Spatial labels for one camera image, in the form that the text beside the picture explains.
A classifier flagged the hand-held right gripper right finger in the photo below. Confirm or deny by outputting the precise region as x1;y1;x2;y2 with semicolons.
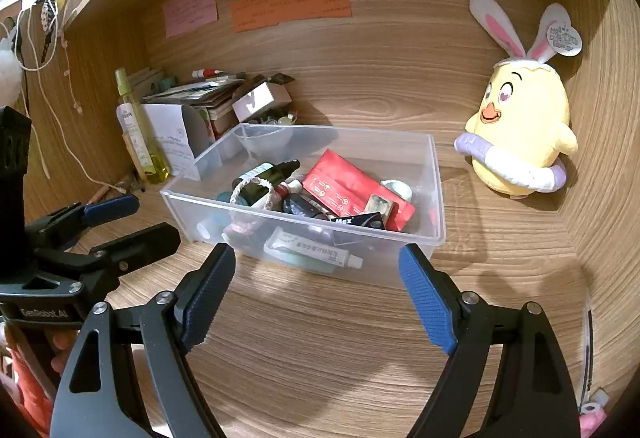
398;243;583;438

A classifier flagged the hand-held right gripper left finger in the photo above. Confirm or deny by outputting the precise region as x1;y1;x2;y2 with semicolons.
50;242;237;438

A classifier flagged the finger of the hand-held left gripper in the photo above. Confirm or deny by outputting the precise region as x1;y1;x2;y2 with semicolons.
35;221;182;290
24;193;141;250

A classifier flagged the clear plastic box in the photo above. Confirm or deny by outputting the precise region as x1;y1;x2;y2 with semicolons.
159;121;447;290

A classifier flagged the dark blue packet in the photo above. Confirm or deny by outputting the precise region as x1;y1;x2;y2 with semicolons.
329;211;384;232

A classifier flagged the braided pink white hair tie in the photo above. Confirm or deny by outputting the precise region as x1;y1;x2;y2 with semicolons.
229;177;277;212

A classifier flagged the white and green ointment tube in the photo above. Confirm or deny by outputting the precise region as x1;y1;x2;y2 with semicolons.
263;226;365;269

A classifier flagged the person's left hand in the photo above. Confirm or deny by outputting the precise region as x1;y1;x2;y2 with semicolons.
49;330;82;375

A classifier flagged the green spray bottle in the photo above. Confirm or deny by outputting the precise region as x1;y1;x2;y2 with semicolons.
114;67;171;184

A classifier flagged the white tape roll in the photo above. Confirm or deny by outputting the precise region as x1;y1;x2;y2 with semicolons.
379;179;414;201

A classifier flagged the white fluffy pompom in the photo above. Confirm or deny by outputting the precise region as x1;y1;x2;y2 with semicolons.
0;46;24;105

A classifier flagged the dark brown small bottle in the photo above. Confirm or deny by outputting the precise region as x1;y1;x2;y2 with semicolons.
281;193;332;220

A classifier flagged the dark green dropper bottle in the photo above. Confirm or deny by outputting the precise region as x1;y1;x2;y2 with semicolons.
231;159;302;207

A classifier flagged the red packet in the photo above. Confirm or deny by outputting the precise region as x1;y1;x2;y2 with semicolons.
302;149;416;233

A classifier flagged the red and white pen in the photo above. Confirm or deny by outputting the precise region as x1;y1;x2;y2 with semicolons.
192;67;247;80

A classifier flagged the black hair clip pink plush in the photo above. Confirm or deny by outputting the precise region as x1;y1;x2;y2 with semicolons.
579;295;610;435

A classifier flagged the small white carton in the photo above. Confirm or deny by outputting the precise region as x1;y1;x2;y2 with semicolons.
231;80;293;122

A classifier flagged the red cloth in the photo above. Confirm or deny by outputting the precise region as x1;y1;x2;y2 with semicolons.
0;325;58;438

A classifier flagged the yellow chick plush toy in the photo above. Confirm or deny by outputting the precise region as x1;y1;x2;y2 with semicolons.
453;0;584;202

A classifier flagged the pink sticky note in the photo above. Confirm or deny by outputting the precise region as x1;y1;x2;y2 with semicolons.
162;0;220;38

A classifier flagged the orange sticky note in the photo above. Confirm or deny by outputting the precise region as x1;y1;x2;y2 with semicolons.
230;0;353;34

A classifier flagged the white cord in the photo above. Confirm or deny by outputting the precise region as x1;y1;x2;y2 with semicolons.
14;0;127;195

